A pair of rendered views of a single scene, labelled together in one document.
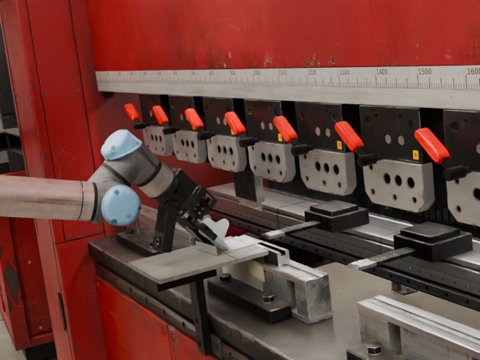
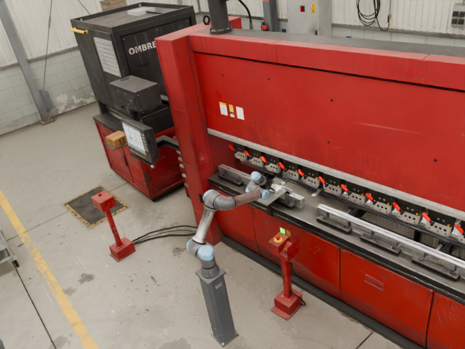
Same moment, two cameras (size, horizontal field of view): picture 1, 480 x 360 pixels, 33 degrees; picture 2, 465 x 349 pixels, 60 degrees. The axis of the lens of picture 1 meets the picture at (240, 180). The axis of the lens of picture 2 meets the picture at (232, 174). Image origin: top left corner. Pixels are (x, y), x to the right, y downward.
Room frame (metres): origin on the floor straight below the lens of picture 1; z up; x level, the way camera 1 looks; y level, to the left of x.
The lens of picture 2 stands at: (-1.08, 1.05, 3.05)
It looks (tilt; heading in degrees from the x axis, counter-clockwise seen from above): 31 degrees down; 347
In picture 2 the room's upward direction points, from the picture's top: 9 degrees counter-clockwise
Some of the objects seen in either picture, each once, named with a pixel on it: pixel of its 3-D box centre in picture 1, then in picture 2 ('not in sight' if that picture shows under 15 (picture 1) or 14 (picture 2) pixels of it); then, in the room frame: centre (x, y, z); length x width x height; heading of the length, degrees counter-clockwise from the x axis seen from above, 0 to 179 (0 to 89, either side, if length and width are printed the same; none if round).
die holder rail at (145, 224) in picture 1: (165, 233); (237, 176); (2.28, 0.24, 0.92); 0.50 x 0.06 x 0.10; 27
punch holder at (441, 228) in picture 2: not in sight; (441, 219); (0.57, -0.65, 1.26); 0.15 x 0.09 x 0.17; 27
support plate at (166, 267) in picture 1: (197, 258); (268, 194); (1.72, 0.11, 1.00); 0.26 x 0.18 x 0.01; 117
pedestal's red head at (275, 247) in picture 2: not in sight; (283, 244); (1.34, 0.16, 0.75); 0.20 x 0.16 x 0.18; 29
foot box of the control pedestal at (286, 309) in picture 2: not in sight; (286, 302); (1.32, 0.19, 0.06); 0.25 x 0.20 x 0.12; 119
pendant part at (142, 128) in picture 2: not in sight; (141, 139); (2.60, 1.05, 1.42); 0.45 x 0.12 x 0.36; 24
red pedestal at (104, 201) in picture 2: not in sight; (112, 225); (2.81, 1.61, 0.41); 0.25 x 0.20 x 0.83; 117
